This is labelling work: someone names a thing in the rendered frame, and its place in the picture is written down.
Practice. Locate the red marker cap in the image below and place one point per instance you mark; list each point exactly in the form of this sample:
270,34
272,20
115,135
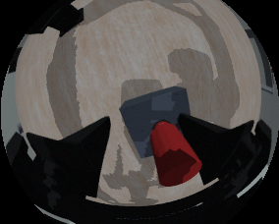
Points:
174,158

